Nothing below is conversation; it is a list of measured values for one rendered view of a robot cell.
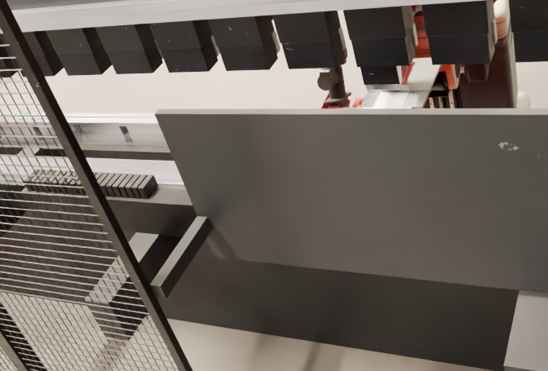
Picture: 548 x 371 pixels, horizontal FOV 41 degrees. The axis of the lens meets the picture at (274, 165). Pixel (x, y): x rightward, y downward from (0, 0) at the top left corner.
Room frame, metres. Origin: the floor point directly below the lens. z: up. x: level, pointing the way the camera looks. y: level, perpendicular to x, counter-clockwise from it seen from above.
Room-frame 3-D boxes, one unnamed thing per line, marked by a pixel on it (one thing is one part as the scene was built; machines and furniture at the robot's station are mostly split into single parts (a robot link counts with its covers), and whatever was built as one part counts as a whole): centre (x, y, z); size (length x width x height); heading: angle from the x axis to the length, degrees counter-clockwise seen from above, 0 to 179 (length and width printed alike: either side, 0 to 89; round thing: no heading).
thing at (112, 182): (1.79, 0.52, 1.02); 0.44 x 0.06 x 0.04; 56
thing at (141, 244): (1.72, 0.36, 0.81); 0.64 x 0.08 x 0.14; 146
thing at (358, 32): (1.69, -0.37, 1.24); 0.15 x 0.09 x 0.17; 56
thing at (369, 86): (1.70, -0.35, 1.11); 0.10 x 0.02 x 0.10; 56
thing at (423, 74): (1.82, -0.43, 1.00); 0.26 x 0.18 x 0.01; 146
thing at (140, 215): (1.64, 0.30, 0.94); 1.02 x 0.06 x 0.12; 56
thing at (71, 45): (2.24, 0.46, 1.24); 0.15 x 0.09 x 0.17; 56
